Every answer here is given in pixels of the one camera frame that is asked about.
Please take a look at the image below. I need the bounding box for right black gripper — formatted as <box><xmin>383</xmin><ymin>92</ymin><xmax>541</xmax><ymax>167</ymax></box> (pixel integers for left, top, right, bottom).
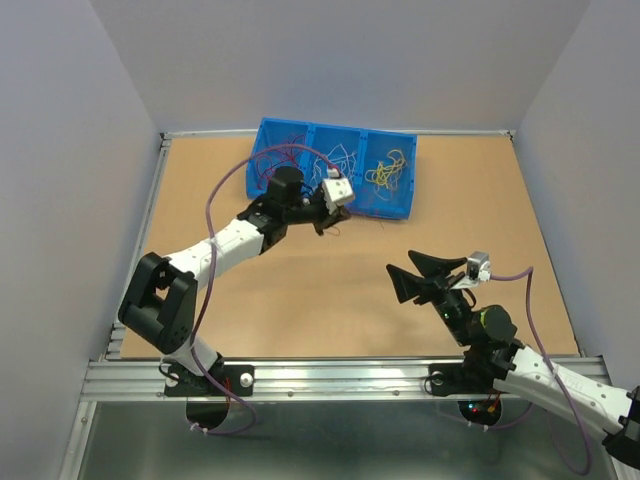
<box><xmin>383</xmin><ymin>250</ymin><xmax>472</xmax><ymax>346</ymax></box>

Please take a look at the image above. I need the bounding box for aluminium rail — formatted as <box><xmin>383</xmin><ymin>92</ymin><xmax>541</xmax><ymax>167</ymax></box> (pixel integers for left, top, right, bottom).
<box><xmin>79</xmin><ymin>354</ymin><xmax>616</xmax><ymax>401</ymax></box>
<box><xmin>102</xmin><ymin>132</ymin><xmax>174</xmax><ymax>361</ymax></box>

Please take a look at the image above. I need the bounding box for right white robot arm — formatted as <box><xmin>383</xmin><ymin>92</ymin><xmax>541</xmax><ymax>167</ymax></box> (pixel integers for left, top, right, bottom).
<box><xmin>386</xmin><ymin>251</ymin><xmax>639</xmax><ymax>468</ymax></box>

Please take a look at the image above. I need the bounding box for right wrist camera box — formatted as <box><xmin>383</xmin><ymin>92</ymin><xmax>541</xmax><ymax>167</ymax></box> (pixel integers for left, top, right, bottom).
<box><xmin>466</xmin><ymin>251</ymin><xmax>491</xmax><ymax>284</ymax></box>

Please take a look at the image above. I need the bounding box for aluminium left rail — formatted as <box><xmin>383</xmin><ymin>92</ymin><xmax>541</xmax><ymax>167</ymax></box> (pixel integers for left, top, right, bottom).
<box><xmin>102</xmin><ymin>132</ymin><xmax>174</xmax><ymax>361</ymax></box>

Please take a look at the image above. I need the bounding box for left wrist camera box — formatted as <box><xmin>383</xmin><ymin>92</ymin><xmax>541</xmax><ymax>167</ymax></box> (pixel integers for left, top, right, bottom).
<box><xmin>321</xmin><ymin>177</ymin><xmax>356</xmax><ymax>213</ymax></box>

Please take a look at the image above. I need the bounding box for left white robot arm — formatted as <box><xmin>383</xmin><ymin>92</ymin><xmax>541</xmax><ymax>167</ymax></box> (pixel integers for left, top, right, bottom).
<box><xmin>118</xmin><ymin>166</ymin><xmax>355</xmax><ymax>395</ymax></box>

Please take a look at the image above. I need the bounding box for white wire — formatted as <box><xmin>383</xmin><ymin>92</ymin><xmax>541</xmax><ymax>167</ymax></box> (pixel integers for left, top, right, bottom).
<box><xmin>309</xmin><ymin>142</ymin><xmax>361</xmax><ymax>189</ymax></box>

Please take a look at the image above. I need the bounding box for blue three-compartment bin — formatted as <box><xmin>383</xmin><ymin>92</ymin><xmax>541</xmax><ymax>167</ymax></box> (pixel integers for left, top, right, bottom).
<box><xmin>245</xmin><ymin>117</ymin><xmax>417</xmax><ymax>220</ymax></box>

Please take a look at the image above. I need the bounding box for aluminium front rail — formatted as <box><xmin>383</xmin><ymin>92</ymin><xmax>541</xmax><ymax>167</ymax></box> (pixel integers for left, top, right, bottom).
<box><xmin>79</xmin><ymin>354</ymin><xmax>616</xmax><ymax>401</ymax></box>

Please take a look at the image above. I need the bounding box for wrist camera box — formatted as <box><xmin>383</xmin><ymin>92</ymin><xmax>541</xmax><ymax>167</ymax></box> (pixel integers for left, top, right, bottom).
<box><xmin>321</xmin><ymin>177</ymin><xmax>356</xmax><ymax>213</ymax></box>
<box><xmin>466</xmin><ymin>251</ymin><xmax>491</xmax><ymax>284</ymax></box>

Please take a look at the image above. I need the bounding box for red wire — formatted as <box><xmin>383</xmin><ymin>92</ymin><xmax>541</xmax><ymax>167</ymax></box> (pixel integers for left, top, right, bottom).
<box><xmin>254</xmin><ymin>130</ymin><xmax>309</xmax><ymax>194</ymax></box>

